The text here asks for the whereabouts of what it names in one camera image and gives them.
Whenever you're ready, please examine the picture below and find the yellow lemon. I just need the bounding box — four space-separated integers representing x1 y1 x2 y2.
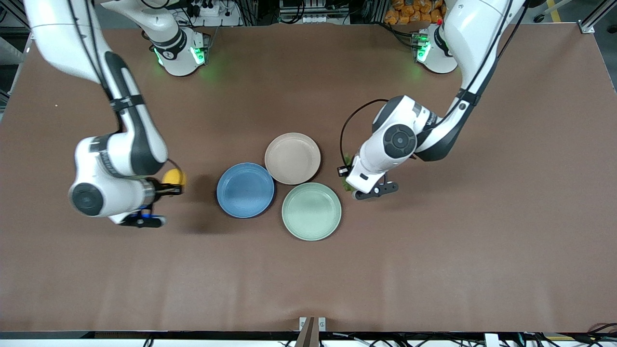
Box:
162 169 188 187

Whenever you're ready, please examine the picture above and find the green lettuce leaf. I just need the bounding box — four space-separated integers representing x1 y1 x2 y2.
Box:
341 153 355 192

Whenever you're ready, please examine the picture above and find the light green round plate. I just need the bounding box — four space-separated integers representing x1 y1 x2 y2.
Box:
282 182 342 241

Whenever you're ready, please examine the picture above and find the blue round plate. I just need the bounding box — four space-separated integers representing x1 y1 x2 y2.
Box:
216 162 275 218

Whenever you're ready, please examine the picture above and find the beige round plate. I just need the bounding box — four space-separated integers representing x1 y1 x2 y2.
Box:
264 133 322 185

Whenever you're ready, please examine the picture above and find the brown table cover mat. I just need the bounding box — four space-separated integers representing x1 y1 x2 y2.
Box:
0 22 617 333

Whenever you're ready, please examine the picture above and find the pile of orange items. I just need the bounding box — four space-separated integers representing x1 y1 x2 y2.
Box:
384 0 446 26

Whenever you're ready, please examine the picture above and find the white power strip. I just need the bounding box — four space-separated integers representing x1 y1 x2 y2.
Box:
186 0 241 27

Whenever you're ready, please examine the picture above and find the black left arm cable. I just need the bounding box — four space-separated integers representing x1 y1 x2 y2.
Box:
336 0 519 177

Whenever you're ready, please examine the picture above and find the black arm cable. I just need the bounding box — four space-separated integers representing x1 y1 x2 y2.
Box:
336 0 519 177
67 0 127 136

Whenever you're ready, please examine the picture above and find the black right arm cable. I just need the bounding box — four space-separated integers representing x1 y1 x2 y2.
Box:
67 0 127 136

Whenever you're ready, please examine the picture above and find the metal camera stand bracket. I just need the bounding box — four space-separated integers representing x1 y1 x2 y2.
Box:
295 317 327 347

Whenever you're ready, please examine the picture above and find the aluminium frame profile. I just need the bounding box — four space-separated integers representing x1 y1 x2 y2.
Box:
578 0 617 34

